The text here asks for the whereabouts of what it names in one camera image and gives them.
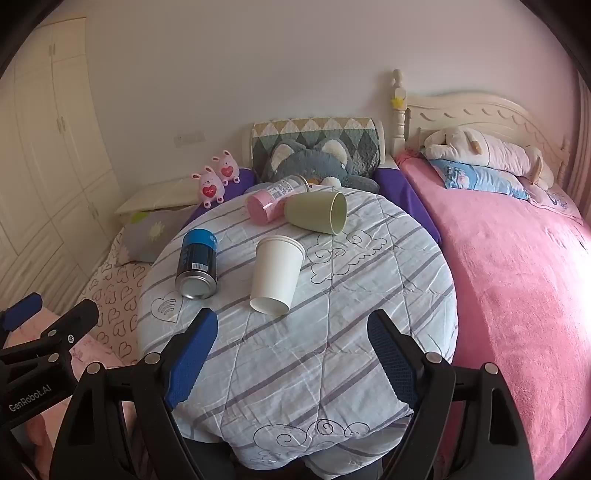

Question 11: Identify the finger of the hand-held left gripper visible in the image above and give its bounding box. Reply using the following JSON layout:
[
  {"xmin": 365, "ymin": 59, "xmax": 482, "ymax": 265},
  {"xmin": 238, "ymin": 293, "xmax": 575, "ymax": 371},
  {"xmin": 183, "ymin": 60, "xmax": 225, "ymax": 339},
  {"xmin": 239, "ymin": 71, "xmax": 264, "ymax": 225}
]
[
  {"xmin": 0, "ymin": 292, "xmax": 43, "ymax": 344},
  {"xmin": 0, "ymin": 299, "xmax": 100, "ymax": 370}
]

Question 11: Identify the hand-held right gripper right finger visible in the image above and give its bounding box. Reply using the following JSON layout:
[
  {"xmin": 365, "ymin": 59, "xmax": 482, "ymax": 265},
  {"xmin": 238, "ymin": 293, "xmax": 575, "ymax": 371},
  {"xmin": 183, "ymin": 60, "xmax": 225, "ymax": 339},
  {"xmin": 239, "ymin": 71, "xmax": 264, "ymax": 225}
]
[{"xmin": 367, "ymin": 309, "xmax": 536, "ymax": 480}]

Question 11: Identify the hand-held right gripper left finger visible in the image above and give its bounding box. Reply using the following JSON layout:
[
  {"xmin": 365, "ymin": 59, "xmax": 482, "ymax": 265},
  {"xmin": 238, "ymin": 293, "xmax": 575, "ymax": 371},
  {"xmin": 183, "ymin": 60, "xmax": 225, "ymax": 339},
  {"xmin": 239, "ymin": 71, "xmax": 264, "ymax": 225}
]
[{"xmin": 48, "ymin": 308, "xmax": 232, "ymax": 480}]

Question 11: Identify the white paper cup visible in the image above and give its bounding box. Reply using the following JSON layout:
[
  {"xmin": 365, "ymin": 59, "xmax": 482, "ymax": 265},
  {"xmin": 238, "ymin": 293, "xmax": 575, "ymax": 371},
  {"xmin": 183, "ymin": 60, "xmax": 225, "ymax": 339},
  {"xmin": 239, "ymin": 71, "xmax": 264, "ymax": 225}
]
[{"xmin": 249, "ymin": 234, "xmax": 307, "ymax": 316}]

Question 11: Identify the green plastic cup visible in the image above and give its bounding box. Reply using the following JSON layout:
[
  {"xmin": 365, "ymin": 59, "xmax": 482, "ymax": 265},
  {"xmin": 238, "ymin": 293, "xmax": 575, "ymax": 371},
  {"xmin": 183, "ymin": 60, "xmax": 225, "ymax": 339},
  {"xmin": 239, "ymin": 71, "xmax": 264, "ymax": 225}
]
[{"xmin": 283, "ymin": 191, "xmax": 348, "ymax": 236}]

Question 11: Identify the light pink cloth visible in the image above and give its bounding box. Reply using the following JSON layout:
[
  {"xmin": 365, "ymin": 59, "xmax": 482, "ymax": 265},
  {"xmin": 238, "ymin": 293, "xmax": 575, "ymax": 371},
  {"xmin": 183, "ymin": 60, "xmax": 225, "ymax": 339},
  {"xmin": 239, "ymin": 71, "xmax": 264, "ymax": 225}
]
[{"xmin": 0, "ymin": 307, "xmax": 139, "ymax": 444}]

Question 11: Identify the heart print bed sheet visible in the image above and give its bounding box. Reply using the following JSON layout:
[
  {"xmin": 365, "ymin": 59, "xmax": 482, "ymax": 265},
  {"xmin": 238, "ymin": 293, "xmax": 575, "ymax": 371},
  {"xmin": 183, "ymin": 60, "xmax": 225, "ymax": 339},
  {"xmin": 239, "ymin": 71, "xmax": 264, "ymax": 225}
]
[{"xmin": 76, "ymin": 226, "xmax": 158, "ymax": 361}]

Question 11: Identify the striped grey quilt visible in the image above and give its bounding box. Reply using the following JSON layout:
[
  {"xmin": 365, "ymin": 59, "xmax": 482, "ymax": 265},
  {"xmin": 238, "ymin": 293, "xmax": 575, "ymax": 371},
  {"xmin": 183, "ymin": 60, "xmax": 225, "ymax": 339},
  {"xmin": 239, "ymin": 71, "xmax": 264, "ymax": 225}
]
[{"xmin": 137, "ymin": 187, "xmax": 459, "ymax": 472}]

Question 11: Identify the blue metal can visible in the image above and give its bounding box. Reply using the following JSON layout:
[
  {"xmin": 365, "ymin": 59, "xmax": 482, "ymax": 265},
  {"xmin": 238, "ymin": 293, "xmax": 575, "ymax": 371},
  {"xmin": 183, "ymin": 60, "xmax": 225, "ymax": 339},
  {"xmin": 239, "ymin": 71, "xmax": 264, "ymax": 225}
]
[{"xmin": 175, "ymin": 228, "xmax": 219, "ymax": 300}]

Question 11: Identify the grey sun print pillow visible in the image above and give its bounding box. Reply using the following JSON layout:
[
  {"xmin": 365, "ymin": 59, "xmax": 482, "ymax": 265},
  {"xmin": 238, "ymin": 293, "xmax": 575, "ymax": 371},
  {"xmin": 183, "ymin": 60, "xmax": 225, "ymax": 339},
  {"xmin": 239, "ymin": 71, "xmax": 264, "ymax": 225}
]
[{"xmin": 121, "ymin": 205, "xmax": 199, "ymax": 265}]

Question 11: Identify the pink fleece blanket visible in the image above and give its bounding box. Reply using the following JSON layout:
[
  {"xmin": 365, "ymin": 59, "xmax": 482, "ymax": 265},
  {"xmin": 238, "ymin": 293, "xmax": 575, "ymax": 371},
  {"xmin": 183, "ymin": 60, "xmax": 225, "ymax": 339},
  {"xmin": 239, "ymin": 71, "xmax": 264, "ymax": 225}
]
[{"xmin": 394, "ymin": 150, "xmax": 591, "ymax": 480}]

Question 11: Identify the cream wardrobe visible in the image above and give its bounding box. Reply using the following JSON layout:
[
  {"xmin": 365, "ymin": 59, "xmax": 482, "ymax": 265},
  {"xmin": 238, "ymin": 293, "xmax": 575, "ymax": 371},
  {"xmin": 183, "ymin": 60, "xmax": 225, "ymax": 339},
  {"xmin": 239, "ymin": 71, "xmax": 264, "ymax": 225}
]
[{"xmin": 0, "ymin": 17, "xmax": 123, "ymax": 319}]

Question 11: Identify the cream pillow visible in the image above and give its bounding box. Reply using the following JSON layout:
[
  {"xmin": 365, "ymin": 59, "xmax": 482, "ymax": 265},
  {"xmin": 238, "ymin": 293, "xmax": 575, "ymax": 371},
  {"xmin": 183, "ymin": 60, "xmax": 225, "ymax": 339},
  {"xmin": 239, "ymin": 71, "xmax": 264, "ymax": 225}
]
[{"xmin": 115, "ymin": 178, "xmax": 204, "ymax": 215}]

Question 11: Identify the pink plastic bottle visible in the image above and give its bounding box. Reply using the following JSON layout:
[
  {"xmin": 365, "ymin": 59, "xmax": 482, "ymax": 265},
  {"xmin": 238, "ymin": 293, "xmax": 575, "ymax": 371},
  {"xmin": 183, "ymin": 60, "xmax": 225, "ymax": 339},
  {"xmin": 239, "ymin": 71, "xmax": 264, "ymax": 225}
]
[{"xmin": 245, "ymin": 174, "xmax": 311, "ymax": 226}]

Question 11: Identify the pink bunny toy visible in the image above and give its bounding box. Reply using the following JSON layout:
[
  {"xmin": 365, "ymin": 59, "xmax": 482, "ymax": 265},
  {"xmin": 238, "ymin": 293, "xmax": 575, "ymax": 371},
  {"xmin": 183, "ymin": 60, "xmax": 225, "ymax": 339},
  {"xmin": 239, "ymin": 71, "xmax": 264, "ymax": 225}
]
[
  {"xmin": 212, "ymin": 150, "xmax": 241, "ymax": 185},
  {"xmin": 193, "ymin": 166, "xmax": 225, "ymax": 205}
]

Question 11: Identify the purple bed sheet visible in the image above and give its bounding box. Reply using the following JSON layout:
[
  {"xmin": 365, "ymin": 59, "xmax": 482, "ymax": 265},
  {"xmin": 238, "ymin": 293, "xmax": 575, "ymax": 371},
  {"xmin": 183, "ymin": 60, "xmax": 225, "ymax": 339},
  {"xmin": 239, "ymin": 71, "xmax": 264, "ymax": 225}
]
[{"xmin": 182, "ymin": 166, "xmax": 441, "ymax": 245}]

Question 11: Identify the blue cartoon pillow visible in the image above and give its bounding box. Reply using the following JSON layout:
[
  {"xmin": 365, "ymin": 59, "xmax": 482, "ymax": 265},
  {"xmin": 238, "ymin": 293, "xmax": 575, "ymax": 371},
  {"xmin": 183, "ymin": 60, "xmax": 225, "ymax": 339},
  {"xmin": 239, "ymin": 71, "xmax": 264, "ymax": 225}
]
[{"xmin": 427, "ymin": 159, "xmax": 532, "ymax": 200}]

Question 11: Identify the grey plush toy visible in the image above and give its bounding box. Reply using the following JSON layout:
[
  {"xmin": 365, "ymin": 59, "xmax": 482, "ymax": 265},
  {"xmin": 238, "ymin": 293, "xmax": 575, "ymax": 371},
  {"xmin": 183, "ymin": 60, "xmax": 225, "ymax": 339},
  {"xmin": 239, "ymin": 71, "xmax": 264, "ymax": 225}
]
[{"xmin": 261, "ymin": 138, "xmax": 380, "ymax": 193}]

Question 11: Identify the white printed pillow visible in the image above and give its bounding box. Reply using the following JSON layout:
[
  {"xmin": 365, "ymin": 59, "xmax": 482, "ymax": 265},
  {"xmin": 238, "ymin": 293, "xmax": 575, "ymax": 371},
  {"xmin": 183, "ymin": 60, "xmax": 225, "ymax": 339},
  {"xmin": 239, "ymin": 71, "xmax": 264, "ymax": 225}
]
[{"xmin": 529, "ymin": 187, "xmax": 583, "ymax": 217}]

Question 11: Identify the white plush dog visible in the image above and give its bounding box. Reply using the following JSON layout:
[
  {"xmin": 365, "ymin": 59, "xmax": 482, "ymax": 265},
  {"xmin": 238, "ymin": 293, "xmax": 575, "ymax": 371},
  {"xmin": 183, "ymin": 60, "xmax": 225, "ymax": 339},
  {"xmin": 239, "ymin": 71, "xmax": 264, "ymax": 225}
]
[{"xmin": 424, "ymin": 127, "xmax": 555, "ymax": 190}]

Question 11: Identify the diamond pattern quilted cushion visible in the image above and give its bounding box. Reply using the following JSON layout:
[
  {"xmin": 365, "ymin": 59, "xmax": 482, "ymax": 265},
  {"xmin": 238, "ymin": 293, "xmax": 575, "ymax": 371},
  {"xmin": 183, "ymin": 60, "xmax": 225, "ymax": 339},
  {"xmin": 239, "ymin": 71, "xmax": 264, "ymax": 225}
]
[{"xmin": 250, "ymin": 117, "xmax": 385, "ymax": 178}]

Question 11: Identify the cream wooden headboard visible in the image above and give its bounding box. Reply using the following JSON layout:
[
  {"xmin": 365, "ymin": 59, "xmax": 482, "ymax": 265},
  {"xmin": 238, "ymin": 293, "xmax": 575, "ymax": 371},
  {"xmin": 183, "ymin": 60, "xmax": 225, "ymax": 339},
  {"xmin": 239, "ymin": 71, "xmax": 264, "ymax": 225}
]
[{"xmin": 392, "ymin": 69, "xmax": 587, "ymax": 195}]

